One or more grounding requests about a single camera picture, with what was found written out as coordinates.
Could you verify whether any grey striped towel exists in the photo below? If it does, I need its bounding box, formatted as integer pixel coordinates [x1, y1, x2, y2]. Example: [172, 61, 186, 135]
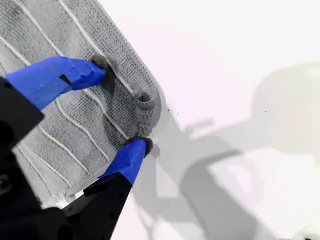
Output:
[0, 0, 164, 202]

